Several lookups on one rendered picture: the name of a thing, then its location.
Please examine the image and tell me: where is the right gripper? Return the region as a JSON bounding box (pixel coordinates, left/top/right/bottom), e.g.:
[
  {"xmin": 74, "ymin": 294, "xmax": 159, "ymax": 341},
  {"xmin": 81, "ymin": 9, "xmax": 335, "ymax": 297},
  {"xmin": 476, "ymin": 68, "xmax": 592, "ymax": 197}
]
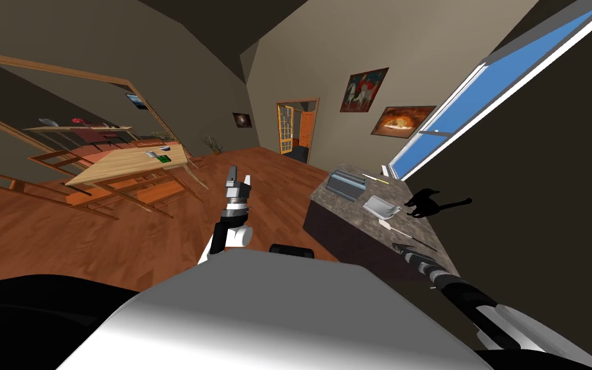
[{"xmin": 392, "ymin": 242, "xmax": 422, "ymax": 269}]

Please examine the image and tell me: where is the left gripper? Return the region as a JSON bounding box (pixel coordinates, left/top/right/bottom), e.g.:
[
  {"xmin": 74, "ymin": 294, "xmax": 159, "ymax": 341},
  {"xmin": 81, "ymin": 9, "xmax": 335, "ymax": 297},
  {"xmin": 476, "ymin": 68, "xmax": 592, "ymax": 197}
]
[{"xmin": 223, "ymin": 165, "xmax": 253, "ymax": 207}]

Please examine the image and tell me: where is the potted plant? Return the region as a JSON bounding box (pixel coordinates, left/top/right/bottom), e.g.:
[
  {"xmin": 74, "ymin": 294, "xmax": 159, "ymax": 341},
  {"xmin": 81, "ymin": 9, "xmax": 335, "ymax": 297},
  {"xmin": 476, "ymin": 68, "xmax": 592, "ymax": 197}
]
[{"xmin": 202, "ymin": 135, "xmax": 226, "ymax": 156}]

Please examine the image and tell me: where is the black cat figure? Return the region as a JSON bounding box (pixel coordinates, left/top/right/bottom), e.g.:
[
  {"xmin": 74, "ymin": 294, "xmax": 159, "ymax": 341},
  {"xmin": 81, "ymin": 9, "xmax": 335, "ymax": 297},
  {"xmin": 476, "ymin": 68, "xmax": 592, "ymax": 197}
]
[{"xmin": 403, "ymin": 188, "xmax": 474, "ymax": 220}]

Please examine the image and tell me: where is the pale grey dish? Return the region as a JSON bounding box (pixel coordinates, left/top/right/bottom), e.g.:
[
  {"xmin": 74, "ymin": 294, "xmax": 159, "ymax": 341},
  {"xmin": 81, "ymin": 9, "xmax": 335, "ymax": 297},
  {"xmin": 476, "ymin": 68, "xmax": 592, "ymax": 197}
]
[{"xmin": 362, "ymin": 195, "xmax": 403, "ymax": 220}]

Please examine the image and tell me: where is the wooden glazed door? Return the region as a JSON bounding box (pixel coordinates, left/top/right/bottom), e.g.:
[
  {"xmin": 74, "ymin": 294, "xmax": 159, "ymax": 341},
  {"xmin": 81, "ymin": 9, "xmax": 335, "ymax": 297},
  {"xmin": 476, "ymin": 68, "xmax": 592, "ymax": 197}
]
[{"xmin": 277, "ymin": 104, "xmax": 295, "ymax": 155}]

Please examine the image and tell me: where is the grey toaster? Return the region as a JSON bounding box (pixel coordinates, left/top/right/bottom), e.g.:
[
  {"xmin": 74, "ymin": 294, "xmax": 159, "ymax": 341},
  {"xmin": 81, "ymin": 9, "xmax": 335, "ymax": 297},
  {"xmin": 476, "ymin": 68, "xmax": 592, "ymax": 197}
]
[{"xmin": 325, "ymin": 171, "xmax": 369, "ymax": 203}]

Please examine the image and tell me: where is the wooden dining table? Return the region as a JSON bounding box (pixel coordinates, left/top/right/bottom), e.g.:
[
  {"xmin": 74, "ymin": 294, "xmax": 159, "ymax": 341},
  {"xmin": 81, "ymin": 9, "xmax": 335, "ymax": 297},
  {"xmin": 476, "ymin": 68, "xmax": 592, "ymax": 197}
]
[{"xmin": 64, "ymin": 143, "xmax": 209, "ymax": 219}]

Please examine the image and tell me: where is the small blue picture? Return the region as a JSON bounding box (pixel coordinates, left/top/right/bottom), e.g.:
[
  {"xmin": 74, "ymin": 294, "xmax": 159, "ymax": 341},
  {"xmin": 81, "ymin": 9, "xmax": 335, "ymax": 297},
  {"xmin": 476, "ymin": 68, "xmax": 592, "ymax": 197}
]
[{"xmin": 125, "ymin": 92, "xmax": 150, "ymax": 111}]

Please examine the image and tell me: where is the orange glowing painting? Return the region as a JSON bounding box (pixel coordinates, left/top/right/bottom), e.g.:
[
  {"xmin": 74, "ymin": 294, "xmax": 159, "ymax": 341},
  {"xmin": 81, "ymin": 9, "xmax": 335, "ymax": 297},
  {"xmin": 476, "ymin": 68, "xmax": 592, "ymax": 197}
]
[{"xmin": 370, "ymin": 105, "xmax": 438, "ymax": 140}]

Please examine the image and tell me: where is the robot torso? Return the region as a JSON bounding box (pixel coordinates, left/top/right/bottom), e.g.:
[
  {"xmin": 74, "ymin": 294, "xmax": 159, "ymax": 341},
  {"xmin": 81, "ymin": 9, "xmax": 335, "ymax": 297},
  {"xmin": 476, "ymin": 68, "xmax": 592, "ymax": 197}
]
[{"xmin": 55, "ymin": 243, "xmax": 483, "ymax": 370}]

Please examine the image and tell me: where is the painting of white horses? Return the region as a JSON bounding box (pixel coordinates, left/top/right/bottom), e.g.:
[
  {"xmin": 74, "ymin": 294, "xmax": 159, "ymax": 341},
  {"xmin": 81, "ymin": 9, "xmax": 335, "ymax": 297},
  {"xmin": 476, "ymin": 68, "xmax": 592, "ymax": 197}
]
[{"xmin": 339, "ymin": 67, "xmax": 390, "ymax": 114}]

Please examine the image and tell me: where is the wooden chair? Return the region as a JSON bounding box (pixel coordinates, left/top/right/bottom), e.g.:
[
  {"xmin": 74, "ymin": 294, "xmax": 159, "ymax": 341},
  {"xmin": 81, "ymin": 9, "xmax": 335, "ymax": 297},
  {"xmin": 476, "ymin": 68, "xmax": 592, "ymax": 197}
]
[
  {"xmin": 0, "ymin": 170, "xmax": 121, "ymax": 222},
  {"xmin": 28, "ymin": 148, "xmax": 93, "ymax": 178}
]

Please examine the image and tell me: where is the blue window with white frame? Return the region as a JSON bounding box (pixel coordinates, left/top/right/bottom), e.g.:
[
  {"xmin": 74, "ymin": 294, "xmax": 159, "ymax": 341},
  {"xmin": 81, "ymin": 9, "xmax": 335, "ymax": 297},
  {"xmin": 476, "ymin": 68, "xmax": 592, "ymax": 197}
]
[{"xmin": 387, "ymin": 0, "xmax": 592, "ymax": 182}]

